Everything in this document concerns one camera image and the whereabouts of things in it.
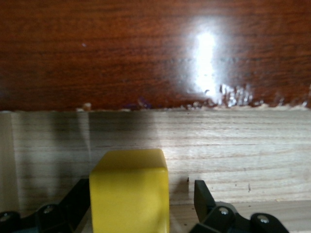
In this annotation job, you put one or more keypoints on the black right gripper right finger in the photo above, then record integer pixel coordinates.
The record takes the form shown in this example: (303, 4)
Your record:
(218, 218)

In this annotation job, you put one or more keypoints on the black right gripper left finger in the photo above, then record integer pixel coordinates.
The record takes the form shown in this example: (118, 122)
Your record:
(73, 208)

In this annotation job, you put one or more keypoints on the yellow cube block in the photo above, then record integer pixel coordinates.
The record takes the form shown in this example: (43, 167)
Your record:
(128, 194)

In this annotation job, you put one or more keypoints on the dark brown wooden cabinet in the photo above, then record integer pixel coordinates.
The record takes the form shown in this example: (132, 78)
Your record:
(97, 48)

